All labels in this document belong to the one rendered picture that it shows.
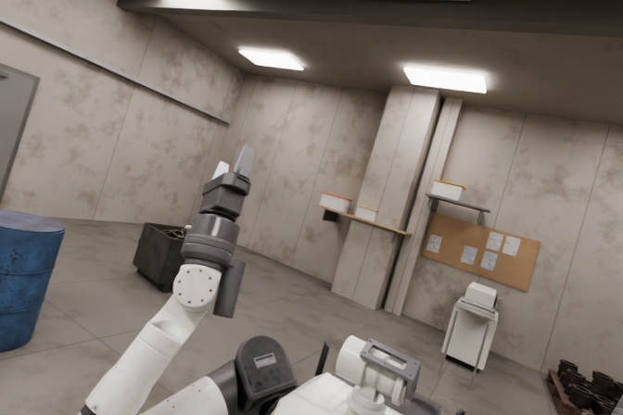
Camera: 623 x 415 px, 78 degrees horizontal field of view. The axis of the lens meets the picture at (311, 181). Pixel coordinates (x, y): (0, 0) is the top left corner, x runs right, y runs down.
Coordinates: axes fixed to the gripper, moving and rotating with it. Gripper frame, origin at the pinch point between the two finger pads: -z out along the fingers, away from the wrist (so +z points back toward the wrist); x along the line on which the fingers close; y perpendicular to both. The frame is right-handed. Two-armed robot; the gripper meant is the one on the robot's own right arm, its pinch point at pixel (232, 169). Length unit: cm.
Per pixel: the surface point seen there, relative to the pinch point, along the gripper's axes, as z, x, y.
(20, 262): 5, -270, 28
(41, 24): -349, -564, 142
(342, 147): -384, -509, -408
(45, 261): 0, -279, 14
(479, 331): -42, -244, -484
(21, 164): -164, -659, 89
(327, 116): -455, -531, -371
